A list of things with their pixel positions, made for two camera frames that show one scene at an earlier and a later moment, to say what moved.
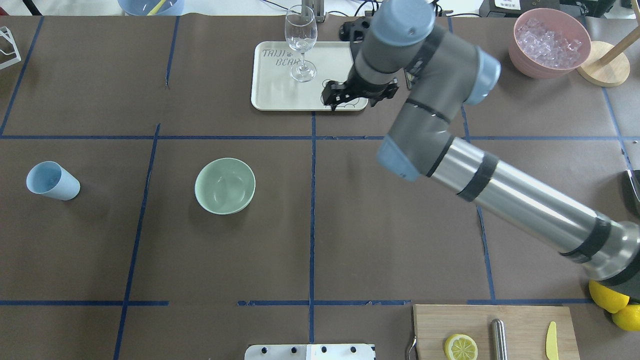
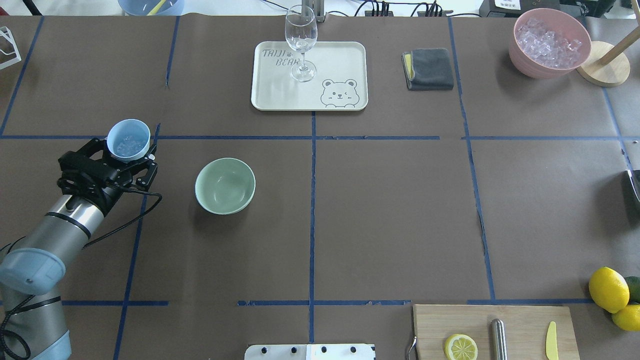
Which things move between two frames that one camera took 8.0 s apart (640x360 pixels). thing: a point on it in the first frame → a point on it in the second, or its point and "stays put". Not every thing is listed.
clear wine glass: (301, 27) stays put
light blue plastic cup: (49, 178) → (128, 140)
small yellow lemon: (628, 318) stays put
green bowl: (225, 186) stays put
